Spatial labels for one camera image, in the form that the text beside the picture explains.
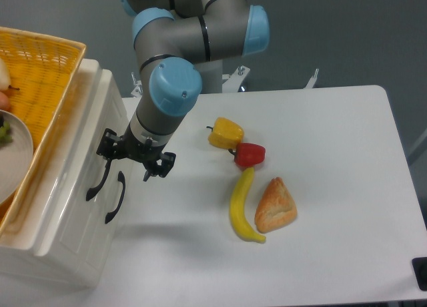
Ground black top drawer handle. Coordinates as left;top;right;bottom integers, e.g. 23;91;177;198
85;159;112;202

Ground white drawer cabinet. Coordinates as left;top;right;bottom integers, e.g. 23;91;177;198
0;57;138;292

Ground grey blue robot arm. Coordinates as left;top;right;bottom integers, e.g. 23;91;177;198
97;0;270;177

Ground red bell pepper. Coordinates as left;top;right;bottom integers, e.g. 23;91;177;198
228;143;266;168

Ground green grapes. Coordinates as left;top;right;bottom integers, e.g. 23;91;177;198
0;120;13;147

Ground yellow bell pepper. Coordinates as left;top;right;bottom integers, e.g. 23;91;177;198
207;117;244;149

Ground black bottom drawer handle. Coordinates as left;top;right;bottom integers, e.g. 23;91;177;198
104;171;126;224

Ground white plate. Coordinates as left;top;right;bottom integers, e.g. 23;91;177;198
1;111;33;204

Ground pale pear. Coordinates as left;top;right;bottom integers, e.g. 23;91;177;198
0;59;20;91

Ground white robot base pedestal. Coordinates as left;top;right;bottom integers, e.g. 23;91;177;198
129;58;320;98

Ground yellow woven basket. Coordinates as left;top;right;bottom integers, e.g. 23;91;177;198
1;27;86;232

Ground triangular pastry bread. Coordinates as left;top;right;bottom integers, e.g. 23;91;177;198
254;177;298;234

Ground black object at edge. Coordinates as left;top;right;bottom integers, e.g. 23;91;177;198
412;257;427;291

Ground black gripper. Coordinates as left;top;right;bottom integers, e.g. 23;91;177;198
96;128;176;182

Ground yellow banana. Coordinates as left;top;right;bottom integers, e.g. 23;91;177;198
229;167;266;244

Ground black drawer handle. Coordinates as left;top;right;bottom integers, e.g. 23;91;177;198
85;159;112;202
104;171;126;224

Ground pink peach fruit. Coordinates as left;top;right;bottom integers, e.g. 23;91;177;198
0;91;11;111

